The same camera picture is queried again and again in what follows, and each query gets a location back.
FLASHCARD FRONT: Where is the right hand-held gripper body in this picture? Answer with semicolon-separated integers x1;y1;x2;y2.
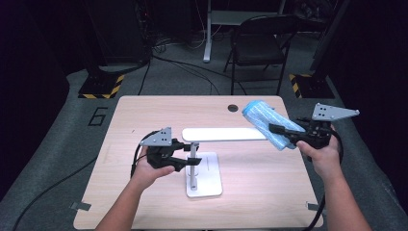
290;102;360;150

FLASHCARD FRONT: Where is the white desk lamp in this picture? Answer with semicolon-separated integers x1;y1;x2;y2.
182;127;268;198

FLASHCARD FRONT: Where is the person's right hand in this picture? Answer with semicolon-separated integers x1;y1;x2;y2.
296;126;341;182

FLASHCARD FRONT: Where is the white metal desk frame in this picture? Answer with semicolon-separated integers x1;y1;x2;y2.
202;0;287;64

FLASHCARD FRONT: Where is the right hand-held gripper black cable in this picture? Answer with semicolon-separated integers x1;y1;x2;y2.
302;128;344;231

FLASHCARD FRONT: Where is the black equipment cabinet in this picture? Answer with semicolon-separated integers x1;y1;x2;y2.
86;0;152;65

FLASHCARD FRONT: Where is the grey tape piece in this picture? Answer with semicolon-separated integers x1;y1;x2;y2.
70;201;92;212
306;202;331;217

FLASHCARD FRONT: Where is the person's left hand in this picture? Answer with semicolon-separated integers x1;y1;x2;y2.
131;146;176;191

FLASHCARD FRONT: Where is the thick black floor cable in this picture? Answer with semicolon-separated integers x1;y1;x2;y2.
13;156;99;231

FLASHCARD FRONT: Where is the black stand with striped base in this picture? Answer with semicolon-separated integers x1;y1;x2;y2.
78;0;125;100
288;0;351;99

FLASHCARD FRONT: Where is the white floor cable bundle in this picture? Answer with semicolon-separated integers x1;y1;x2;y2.
153;30;206;54

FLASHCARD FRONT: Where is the thin black floor cable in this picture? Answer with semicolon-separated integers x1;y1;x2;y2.
138;54;248;96

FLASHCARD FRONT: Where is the black folding chair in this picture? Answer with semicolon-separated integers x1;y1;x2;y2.
223;13;302;96

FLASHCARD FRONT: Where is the hand-held gripper black cable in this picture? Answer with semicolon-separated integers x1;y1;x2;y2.
302;128;344;231
130;130;162;179

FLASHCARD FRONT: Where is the blue striped microfibre cloth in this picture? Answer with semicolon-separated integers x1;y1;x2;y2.
242;99;306;152

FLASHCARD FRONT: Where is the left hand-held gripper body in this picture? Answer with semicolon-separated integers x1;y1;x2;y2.
140;127;187;171

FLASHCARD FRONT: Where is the left hand-held gripper black cable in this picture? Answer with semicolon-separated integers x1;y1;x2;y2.
130;130;162;179

